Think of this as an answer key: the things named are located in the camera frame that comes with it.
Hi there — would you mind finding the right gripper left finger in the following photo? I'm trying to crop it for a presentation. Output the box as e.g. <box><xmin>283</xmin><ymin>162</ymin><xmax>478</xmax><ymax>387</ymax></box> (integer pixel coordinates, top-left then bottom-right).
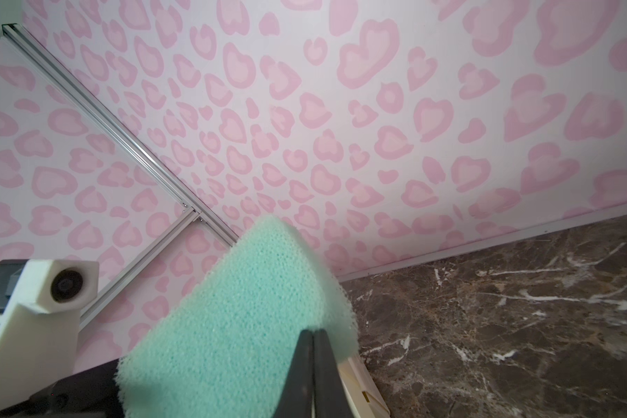
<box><xmin>273</xmin><ymin>330</ymin><xmax>314</xmax><ymax>418</ymax></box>

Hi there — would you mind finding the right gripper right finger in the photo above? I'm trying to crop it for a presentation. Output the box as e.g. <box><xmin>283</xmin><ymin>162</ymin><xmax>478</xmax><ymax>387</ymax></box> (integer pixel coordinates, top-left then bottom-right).
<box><xmin>313</xmin><ymin>329</ymin><xmax>354</xmax><ymax>418</ymax></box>

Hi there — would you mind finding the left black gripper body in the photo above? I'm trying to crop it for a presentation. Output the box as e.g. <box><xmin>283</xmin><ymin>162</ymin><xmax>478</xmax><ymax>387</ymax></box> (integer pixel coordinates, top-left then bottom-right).
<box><xmin>0</xmin><ymin>359</ymin><xmax>123</xmax><ymax>418</ymax></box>

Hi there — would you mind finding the light mint sponge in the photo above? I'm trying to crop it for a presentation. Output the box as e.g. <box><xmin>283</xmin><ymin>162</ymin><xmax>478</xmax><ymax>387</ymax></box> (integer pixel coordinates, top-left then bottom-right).
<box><xmin>116</xmin><ymin>217</ymin><xmax>359</xmax><ymax>417</ymax></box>

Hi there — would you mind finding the cream plastic drawer cabinet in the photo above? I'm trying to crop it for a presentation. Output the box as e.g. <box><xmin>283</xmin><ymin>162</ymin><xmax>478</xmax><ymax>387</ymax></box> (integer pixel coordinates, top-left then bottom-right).
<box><xmin>338</xmin><ymin>355</ymin><xmax>391</xmax><ymax>418</ymax></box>

